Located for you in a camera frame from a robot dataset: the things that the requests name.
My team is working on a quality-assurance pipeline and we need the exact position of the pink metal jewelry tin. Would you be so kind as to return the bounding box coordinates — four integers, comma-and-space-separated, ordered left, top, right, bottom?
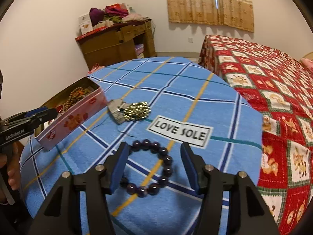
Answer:
34, 77, 107, 151

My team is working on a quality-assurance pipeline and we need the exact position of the brown wooden bead necklace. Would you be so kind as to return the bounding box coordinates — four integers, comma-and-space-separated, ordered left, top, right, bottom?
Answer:
62, 85, 92, 112

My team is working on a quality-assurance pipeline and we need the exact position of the dark purple bead bracelet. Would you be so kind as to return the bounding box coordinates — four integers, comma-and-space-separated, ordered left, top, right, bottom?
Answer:
119, 138, 174, 198

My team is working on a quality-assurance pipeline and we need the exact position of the silver metal watch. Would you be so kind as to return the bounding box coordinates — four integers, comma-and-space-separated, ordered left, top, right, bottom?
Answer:
108, 99, 130, 125

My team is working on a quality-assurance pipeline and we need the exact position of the gold bead bracelet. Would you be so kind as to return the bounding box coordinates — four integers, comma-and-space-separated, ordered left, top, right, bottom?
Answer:
122, 101, 152, 122

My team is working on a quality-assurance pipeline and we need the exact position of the left hand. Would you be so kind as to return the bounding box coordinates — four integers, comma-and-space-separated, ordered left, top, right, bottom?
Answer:
1, 141, 24, 190

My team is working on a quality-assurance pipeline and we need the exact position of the white product box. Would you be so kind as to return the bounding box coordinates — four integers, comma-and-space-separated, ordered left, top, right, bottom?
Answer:
78, 13, 93, 34

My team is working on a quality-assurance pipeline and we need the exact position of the brown cardboard cabinet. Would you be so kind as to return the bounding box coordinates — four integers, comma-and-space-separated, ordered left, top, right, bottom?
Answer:
75, 19, 157, 69

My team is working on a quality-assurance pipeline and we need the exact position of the red patterned bed quilt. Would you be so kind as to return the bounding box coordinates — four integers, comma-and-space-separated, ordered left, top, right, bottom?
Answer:
199, 34, 312, 234

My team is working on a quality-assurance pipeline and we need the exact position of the pile of clothes on cabinet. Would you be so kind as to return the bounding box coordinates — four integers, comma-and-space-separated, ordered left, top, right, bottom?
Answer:
89, 3, 146, 27

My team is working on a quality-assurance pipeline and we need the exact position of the blue plaid tablecloth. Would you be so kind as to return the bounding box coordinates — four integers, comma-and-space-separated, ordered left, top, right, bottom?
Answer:
21, 57, 262, 234

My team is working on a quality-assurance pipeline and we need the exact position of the pink pillow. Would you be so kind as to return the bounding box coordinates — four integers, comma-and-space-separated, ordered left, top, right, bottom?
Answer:
300, 58, 313, 74

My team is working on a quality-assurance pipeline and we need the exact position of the beige window curtain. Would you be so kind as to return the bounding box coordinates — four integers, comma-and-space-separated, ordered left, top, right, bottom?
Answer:
167, 0, 254, 33

